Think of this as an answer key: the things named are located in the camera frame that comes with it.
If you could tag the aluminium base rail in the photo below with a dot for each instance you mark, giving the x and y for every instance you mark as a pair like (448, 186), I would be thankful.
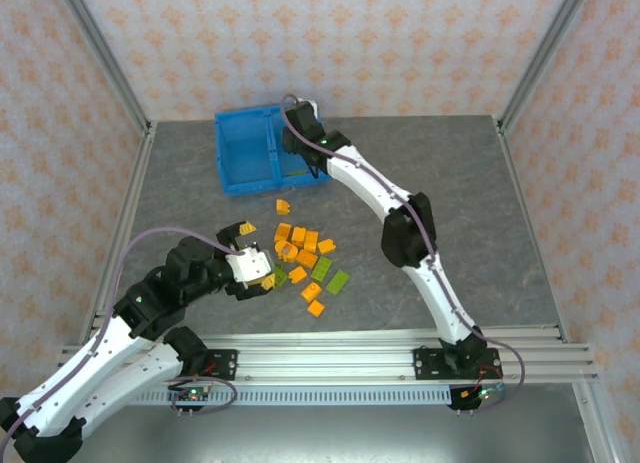
(325, 358)

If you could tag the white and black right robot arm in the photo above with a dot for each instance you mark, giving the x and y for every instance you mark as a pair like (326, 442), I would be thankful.
(360, 178)

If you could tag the left small circuit board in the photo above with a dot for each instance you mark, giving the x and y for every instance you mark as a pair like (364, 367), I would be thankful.
(192, 395)

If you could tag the blue divided plastic bin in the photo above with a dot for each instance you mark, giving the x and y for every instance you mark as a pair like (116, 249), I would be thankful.
(245, 153)

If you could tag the aluminium table side rail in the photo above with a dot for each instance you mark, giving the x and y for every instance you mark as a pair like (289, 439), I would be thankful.
(125, 223)
(531, 223)

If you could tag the right small circuit board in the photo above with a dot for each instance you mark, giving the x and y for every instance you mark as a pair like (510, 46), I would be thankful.
(490, 392)

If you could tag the orange lego with round hole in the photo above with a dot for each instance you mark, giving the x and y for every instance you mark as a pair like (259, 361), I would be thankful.
(280, 250)

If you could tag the aluminium frame post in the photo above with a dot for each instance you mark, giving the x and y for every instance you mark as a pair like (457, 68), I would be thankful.
(546, 53)
(102, 53)

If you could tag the small circuit board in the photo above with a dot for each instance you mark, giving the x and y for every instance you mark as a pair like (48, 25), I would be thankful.
(192, 395)
(490, 392)

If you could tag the small square green lego brick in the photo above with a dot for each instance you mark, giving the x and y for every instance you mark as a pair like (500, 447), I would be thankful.
(277, 269)

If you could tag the orange curved lego brick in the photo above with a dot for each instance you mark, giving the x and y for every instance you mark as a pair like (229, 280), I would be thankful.
(311, 291)

